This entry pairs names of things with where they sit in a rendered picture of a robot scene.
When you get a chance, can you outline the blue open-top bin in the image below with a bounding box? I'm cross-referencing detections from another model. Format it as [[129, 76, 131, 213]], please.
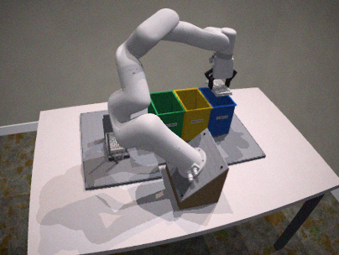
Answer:
[[198, 87, 237, 136]]

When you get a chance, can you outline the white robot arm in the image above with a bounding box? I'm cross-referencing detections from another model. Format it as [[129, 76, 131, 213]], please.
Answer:
[[107, 8, 237, 182]]

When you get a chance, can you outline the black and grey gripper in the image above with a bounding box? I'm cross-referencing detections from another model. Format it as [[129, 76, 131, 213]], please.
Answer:
[[205, 56, 237, 90]]

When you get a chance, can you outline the green open bin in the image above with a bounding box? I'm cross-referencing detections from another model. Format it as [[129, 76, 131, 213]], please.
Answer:
[[148, 91, 185, 138]]

